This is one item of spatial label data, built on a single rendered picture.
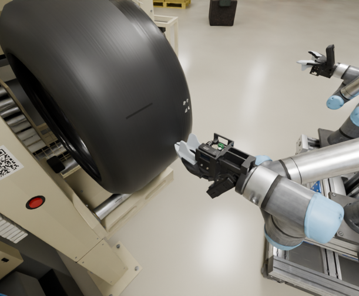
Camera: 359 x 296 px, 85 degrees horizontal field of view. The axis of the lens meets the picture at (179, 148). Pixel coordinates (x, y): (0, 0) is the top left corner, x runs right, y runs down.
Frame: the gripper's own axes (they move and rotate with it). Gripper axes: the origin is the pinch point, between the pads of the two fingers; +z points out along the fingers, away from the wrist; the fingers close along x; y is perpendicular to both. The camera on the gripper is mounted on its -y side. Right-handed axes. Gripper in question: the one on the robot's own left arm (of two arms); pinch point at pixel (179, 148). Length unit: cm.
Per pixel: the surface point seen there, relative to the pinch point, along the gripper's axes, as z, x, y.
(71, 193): 28.7, 25.9, -18.6
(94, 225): 13.2, 26.5, -20.3
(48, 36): 14.9, 14.4, 28.5
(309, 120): -4, -226, -115
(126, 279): 31, 31, -113
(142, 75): 5.1, 3.5, 20.0
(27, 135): 63, 25, -10
